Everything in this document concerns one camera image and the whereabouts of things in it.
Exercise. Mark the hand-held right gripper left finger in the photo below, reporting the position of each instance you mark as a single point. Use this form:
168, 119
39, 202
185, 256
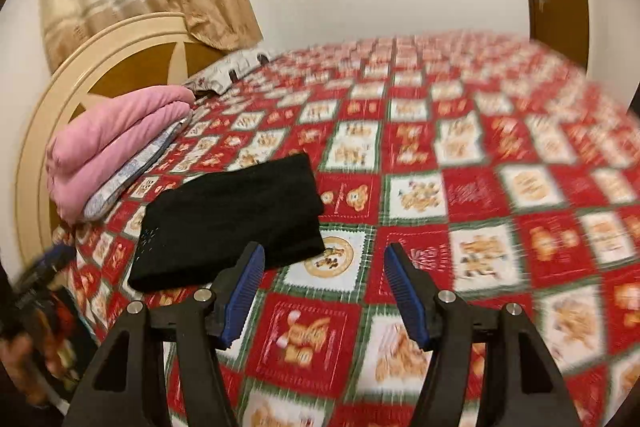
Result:
245, 292

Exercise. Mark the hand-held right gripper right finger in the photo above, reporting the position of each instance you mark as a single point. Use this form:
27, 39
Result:
407, 292

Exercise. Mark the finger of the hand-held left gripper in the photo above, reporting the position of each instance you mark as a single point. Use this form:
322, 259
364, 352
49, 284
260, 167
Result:
59, 253

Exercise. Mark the black pants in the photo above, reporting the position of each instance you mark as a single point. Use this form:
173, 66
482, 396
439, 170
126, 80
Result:
225, 217

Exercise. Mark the person's left hand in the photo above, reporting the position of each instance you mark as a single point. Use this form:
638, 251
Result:
20, 367

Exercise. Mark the blue white folded cloth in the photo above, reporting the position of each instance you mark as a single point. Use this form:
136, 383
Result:
125, 177

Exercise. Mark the pink folded blanket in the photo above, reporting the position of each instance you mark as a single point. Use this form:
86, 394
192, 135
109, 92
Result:
110, 132

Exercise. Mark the cream bed headboard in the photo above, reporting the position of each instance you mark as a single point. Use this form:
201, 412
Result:
45, 117

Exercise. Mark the red checked printed blanket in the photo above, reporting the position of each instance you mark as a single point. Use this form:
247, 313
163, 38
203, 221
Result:
475, 132

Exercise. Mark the grey printed pillow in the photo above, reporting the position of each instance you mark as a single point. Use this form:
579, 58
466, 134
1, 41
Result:
225, 67

